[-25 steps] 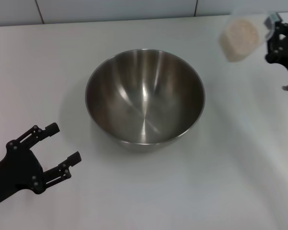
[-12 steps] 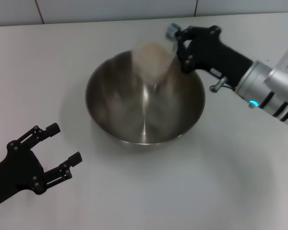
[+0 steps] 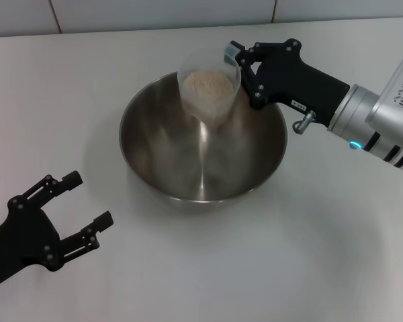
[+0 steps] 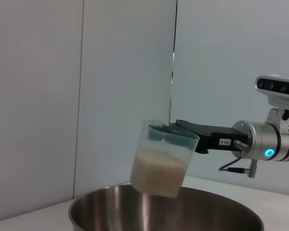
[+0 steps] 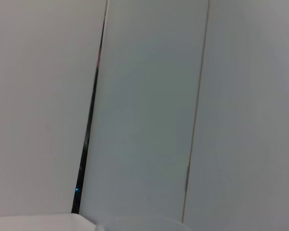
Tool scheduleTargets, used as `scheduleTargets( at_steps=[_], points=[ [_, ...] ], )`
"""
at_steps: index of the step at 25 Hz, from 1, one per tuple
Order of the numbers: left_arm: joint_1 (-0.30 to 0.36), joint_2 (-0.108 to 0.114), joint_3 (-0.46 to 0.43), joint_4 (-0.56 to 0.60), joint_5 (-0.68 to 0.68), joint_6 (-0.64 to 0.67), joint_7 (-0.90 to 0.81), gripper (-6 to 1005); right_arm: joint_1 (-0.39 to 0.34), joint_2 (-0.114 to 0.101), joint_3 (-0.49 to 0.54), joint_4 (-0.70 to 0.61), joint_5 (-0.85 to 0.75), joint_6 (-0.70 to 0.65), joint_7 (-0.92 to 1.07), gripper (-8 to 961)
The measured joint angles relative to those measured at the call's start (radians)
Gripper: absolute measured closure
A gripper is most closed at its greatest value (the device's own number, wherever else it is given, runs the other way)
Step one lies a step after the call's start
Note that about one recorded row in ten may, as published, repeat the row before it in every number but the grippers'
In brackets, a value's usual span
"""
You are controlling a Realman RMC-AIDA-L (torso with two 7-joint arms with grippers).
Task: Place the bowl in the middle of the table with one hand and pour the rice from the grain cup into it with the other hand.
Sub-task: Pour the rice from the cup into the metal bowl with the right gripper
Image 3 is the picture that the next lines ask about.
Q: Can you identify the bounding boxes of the white rice grains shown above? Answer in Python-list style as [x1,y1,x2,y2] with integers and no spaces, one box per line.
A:
[182,69,235,127]

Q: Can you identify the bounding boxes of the stainless steel mixing bowl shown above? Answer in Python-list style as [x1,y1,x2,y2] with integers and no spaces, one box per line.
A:
[118,70,287,215]

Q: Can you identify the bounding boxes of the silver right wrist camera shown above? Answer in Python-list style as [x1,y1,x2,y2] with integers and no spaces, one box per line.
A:
[365,42,403,135]

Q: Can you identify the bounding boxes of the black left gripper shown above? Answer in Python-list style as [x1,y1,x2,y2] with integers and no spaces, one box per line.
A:
[0,170,115,292]

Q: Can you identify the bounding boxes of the right arm silver plug cable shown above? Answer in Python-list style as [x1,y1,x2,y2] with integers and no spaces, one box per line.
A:
[291,110,317,135]

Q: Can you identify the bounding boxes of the clear plastic cup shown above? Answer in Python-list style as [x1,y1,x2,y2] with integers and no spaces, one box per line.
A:
[177,46,242,127]

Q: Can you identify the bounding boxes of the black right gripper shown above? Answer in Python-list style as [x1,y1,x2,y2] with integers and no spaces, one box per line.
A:
[223,38,352,128]

